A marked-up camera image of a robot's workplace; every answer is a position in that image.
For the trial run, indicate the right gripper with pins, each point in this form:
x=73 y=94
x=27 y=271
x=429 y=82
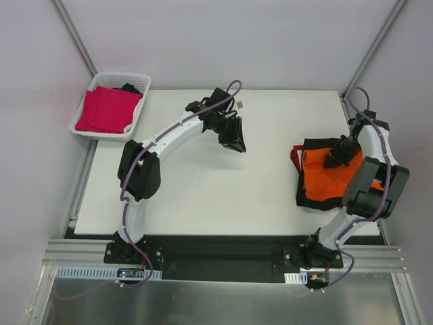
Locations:
x=343 y=149

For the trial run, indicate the dark navy t shirt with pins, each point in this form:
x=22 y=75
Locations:
x=131 y=89

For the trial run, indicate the left white cable duct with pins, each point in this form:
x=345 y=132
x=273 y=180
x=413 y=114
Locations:
x=106 y=273

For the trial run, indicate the aluminium frame post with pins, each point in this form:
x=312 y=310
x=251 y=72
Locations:
x=385 y=29
x=73 y=33

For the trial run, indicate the red t shirt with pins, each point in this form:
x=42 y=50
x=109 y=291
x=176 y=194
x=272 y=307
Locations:
x=296 y=157

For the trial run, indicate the right aluminium frame post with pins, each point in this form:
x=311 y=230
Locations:
x=385 y=29

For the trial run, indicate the orange t shirt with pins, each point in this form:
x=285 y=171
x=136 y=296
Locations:
x=320 y=188

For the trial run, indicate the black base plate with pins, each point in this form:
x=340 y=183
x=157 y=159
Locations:
x=256 y=259

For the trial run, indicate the right white cable duct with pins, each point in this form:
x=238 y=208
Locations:
x=296 y=278

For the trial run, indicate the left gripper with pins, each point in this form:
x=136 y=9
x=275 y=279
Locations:
x=231 y=127

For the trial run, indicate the pink t shirt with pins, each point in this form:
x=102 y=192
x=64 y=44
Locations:
x=107 y=110

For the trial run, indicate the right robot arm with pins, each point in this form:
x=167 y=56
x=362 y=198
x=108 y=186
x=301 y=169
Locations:
x=371 y=194

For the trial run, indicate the left aluminium frame post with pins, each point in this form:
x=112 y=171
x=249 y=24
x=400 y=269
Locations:
x=73 y=33

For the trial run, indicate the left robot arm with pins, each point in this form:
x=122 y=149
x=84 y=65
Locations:
x=139 y=170

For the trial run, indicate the black t shirt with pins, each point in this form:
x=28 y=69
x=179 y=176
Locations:
x=311 y=144

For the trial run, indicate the white cable duct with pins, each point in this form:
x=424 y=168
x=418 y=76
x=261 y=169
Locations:
x=106 y=273
x=296 y=278

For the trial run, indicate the white plastic basket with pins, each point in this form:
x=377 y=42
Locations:
x=115 y=80

